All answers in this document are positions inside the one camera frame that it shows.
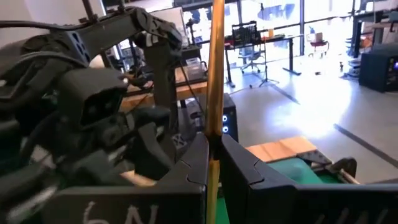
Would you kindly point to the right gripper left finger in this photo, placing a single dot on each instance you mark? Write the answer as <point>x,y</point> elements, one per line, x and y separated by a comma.
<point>174,202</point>

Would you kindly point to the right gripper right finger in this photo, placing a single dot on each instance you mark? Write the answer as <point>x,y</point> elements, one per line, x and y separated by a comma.
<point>267,202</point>

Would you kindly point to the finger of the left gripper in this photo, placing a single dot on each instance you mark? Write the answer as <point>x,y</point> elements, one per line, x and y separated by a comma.
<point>99,169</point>
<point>152,152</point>

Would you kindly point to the long pale wooden stick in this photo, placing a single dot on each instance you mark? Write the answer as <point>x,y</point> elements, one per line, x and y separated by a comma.
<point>215,77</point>

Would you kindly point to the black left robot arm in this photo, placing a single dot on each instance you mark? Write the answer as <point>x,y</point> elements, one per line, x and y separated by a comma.
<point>109,31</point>

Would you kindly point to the green table mat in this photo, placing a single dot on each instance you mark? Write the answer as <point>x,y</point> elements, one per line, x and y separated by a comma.
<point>295,171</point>

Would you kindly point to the wooden desk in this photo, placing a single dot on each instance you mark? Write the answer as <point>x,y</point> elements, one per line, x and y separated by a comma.
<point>192,90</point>

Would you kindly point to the black computer tower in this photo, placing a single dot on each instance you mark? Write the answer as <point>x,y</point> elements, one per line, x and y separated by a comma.
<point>230,109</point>

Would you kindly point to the clear plastic box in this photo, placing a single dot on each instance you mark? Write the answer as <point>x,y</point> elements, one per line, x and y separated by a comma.
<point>196,70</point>

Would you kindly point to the office chair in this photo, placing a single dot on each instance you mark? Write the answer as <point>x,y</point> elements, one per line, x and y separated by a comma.
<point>250,54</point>

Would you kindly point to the black tripod stand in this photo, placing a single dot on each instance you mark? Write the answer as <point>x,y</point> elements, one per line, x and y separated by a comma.
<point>265,62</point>

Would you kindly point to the long black desk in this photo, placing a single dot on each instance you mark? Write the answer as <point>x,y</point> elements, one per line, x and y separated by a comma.
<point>290,56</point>

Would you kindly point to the black crate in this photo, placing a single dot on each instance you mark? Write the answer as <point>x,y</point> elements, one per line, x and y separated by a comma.
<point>245,34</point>

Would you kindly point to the red stool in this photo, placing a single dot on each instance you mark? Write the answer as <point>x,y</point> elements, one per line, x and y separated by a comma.
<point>318,45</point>

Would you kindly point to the black cabinet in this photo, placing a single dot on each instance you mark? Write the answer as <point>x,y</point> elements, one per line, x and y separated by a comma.
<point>376,71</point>

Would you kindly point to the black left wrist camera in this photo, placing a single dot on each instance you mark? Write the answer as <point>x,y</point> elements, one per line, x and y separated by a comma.
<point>93,93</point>

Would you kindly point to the black window post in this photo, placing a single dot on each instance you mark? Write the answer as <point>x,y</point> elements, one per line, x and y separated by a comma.
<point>302,28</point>

